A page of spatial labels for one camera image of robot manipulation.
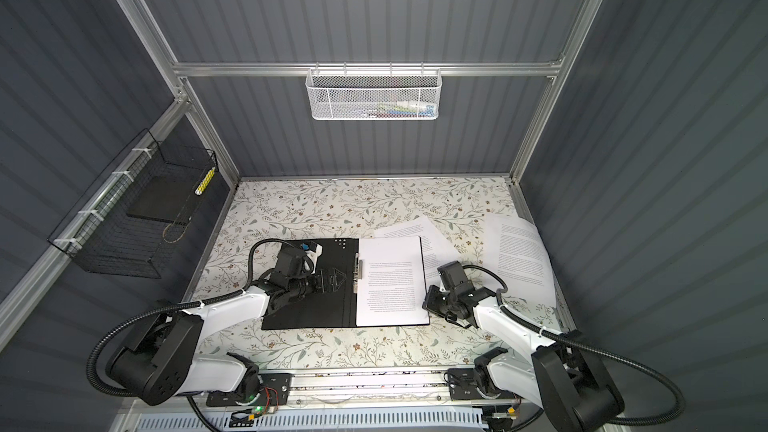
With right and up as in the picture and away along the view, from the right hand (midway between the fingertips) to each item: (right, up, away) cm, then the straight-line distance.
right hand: (427, 304), depth 87 cm
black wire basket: (-74, +25, -15) cm, 80 cm away
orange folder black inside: (-27, 0, -2) cm, 27 cm away
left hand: (-28, +7, +3) cm, 29 cm away
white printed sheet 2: (+4, +14, +12) cm, 19 cm away
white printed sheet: (-10, +3, +4) cm, 11 cm away
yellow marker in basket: (-62, +36, -5) cm, 72 cm away
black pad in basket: (-70, +31, -9) cm, 77 cm away
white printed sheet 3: (+30, +15, +12) cm, 36 cm away
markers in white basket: (-8, +60, +6) cm, 61 cm away
